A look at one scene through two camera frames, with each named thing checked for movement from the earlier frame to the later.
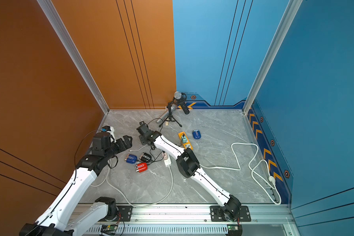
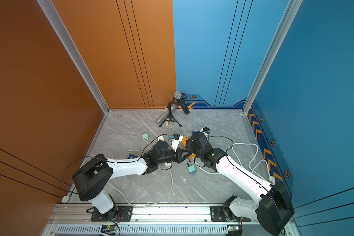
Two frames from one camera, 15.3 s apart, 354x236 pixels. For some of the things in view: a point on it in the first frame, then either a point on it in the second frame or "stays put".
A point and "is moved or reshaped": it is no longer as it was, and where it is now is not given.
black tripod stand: (170, 118) stays put
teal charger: (184, 139) is moved or reshaped
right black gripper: (141, 138) → (190, 144)
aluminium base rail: (194, 221) stays put
